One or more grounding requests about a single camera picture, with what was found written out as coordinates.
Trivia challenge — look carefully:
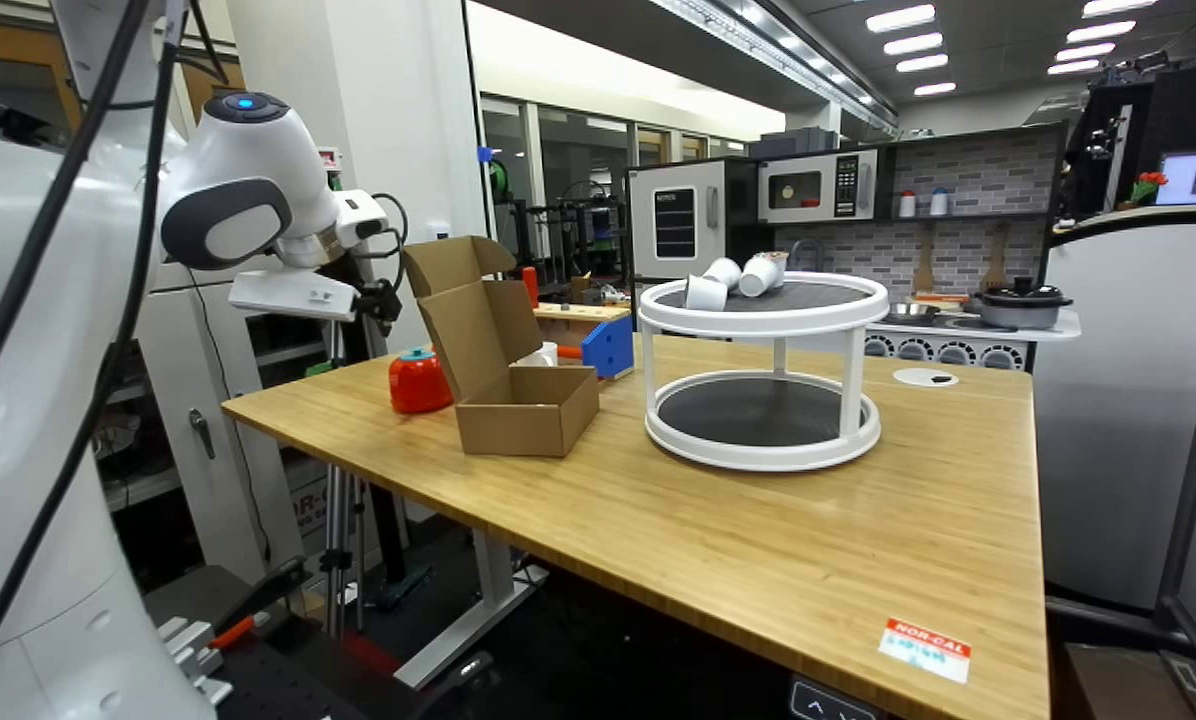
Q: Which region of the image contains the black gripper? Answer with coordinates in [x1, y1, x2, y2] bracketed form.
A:
[344, 254, 400, 332]

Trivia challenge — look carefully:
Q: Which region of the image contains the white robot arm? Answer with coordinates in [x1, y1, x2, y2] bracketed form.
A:
[0, 0, 384, 720]

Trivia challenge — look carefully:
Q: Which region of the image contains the white two-tier round stand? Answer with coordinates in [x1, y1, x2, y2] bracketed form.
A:
[638, 270, 889, 474]

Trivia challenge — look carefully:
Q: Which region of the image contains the brown cardboard box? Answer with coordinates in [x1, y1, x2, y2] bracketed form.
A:
[405, 235, 599, 459]

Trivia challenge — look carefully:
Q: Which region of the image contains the blue wooden toy workbench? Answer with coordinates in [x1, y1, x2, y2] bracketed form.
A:
[556, 314, 631, 378]

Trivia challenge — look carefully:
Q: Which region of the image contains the grey storage cabinet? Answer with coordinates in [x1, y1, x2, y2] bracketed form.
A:
[94, 263, 329, 588]

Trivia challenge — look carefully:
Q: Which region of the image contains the toy play kitchen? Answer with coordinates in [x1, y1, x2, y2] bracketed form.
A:
[626, 122, 1083, 376]

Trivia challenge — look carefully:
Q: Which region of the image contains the black toy pot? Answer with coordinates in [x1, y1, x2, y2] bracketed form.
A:
[974, 277, 1068, 332]

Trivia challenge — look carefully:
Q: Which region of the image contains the red white table sticker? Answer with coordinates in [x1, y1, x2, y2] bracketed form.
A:
[877, 614, 974, 685]

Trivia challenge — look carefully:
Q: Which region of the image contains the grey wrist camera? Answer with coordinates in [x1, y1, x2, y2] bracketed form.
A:
[227, 270, 355, 321]

